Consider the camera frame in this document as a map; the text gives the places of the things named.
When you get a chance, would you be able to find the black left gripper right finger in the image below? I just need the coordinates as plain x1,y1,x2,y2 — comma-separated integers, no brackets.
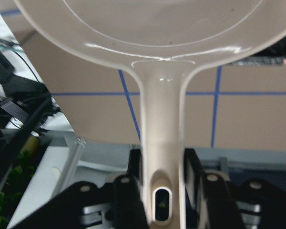
183,148,286,229

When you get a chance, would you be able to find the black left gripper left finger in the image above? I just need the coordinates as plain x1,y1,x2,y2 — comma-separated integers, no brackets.
14,149,149,229

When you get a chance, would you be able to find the beige plastic dustpan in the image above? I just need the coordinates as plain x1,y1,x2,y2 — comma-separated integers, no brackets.
16,0,286,229

